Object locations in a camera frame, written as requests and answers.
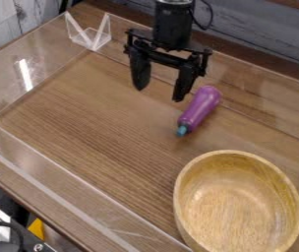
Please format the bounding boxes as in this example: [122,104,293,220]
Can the black device with screw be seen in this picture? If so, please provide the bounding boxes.
[11,220,63,252]

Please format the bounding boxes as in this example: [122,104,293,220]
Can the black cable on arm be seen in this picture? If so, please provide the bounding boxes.
[190,0,216,32]

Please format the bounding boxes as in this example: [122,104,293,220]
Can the clear acrylic tray walls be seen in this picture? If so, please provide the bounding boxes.
[0,7,299,252]

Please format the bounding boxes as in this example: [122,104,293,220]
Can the brown wooden bowl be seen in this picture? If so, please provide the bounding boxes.
[174,150,299,252]

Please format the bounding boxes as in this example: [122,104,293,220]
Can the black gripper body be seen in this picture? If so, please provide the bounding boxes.
[125,0,213,76]

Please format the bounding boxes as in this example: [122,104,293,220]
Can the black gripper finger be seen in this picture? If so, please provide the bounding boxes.
[173,64,198,102]
[130,48,151,91]

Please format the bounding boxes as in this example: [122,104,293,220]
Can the purple toy eggplant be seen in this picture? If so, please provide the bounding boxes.
[178,86,222,137]

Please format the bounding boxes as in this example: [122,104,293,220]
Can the yellow sticker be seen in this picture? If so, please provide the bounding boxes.
[30,219,46,240]

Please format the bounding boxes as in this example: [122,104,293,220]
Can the black cable lower left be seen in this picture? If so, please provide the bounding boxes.
[0,220,30,252]

